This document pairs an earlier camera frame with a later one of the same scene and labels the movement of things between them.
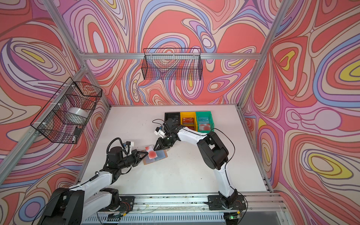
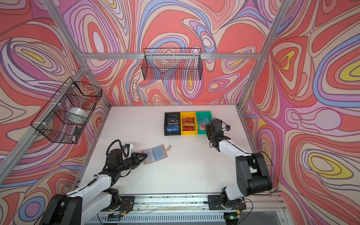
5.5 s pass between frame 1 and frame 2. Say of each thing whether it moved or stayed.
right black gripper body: moved
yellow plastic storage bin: stayed
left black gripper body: stayed
